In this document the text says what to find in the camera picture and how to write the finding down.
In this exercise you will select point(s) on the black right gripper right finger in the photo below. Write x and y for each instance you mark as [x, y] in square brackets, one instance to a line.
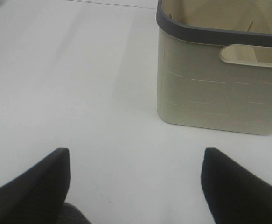
[234, 195]

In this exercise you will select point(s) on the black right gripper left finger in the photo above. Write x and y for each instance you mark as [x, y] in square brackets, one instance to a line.
[38, 195]

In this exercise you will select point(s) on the beige basket with grey rim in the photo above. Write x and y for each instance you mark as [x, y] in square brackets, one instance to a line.
[215, 64]

